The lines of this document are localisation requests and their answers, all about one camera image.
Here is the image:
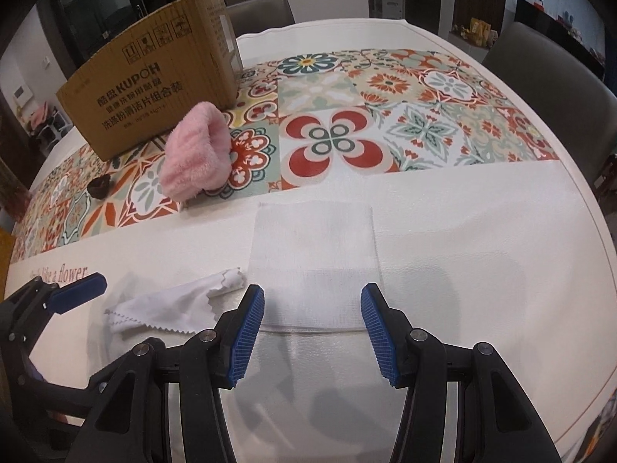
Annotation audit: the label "white gauze cloth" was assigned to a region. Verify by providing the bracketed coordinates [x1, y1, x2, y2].
[247, 201, 381, 333]

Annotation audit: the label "white stool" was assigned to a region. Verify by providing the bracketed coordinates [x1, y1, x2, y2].
[24, 106, 73, 151]

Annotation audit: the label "brown cardboard box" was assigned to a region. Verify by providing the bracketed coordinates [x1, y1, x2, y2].
[55, 0, 244, 161]

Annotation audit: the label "yellow packages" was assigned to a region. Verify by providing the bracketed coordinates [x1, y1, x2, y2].
[455, 17, 497, 44]

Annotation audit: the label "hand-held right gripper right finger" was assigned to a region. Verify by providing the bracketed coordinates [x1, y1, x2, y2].
[361, 282, 562, 463]

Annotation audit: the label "white zigzag-edged cloth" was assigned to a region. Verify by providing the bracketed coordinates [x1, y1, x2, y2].
[103, 267, 248, 335]

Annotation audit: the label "white low cabinet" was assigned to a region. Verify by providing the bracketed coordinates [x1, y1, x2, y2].
[448, 29, 497, 51]

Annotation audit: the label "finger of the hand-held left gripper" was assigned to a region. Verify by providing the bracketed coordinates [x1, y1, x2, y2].
[2, 272, 108, 316]

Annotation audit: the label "pink fluffy headband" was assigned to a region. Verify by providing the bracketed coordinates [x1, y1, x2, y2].
[160, 101, 233, 202]

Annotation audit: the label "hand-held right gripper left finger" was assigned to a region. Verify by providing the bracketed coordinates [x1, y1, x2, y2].
[65, 284, 266, 463]

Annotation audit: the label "grey dining chair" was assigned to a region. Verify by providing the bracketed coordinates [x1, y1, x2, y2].
[482, 20, 613, 184]
[226, 0, 296, 38]

